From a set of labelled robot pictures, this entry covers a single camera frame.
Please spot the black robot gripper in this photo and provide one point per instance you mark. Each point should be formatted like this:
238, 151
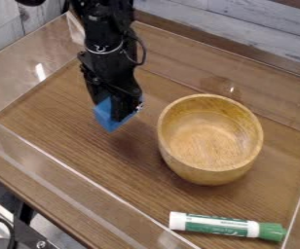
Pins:
108, 62

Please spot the blue foam block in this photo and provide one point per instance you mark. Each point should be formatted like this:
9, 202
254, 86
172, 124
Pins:
103, 114

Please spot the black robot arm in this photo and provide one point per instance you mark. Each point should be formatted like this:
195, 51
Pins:
107, 16

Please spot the brown wooden bowl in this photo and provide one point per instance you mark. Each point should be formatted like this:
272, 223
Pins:
211, 138

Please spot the green white marker pen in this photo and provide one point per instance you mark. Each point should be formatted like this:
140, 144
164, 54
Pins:
227, 226

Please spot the clear acrylic tray wall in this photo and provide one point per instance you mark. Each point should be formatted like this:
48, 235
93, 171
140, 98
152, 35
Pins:
100, 183

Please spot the black metal stand bracket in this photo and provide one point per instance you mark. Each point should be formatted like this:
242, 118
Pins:
28, 237

